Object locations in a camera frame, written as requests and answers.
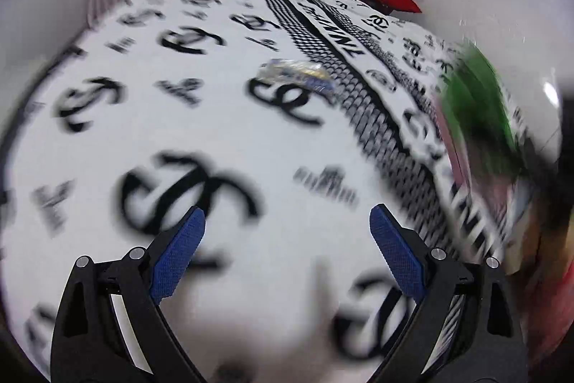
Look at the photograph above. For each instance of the white glossy cabinet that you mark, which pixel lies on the white glossy cabinet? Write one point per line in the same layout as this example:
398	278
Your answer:
502	6

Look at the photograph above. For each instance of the white black printed blanket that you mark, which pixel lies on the white black printed blanket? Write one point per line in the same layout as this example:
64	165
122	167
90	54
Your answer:
233	131

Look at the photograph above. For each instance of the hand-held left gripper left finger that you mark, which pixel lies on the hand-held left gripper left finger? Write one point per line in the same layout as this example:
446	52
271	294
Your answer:
179	257

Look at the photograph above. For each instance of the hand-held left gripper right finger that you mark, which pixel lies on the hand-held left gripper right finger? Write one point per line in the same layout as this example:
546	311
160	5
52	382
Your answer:
397	255

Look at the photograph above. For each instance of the clear plastic wrapper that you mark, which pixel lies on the clear plastic wrapper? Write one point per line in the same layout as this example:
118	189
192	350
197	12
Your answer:
293	74

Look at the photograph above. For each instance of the green snack packet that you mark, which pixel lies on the green snack packet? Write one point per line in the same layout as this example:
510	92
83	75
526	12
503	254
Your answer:
480	105

